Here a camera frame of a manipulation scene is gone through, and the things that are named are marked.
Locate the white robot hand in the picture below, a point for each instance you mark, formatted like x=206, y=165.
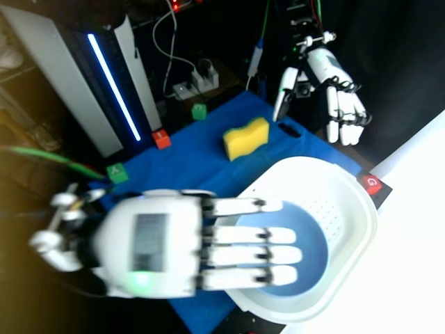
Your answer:
x=149, y=243
x=325, y=62

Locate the yellow green sponge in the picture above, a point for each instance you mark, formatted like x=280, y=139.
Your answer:
x=245, y=139

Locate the white plastic drain basin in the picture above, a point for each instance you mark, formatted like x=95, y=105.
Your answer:
x=347, y=215

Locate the light blue bowl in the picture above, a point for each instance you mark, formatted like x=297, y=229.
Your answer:
x=314, y=243

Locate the green letter Y block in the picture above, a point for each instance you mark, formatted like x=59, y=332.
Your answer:
x=117, y=174

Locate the blue table mat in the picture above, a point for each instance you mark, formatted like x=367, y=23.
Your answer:
x=194, y=163

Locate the red orange toy block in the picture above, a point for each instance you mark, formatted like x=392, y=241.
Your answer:
x=161, y=141

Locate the white plug charger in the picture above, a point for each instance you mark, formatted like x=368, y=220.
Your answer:
x=205, y=79

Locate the red letter G block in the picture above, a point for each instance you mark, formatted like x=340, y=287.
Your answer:
x=371, y=183

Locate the small green toy block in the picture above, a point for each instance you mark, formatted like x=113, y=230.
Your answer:
x=199, y=112

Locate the white power strip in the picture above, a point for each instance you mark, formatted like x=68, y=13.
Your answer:
x=182, y=89

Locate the white column with blue light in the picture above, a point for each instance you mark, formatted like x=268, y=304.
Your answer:
x=52, y=69

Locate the wrist camera on white bracket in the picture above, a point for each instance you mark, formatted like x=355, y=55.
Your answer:
x=304, y=91

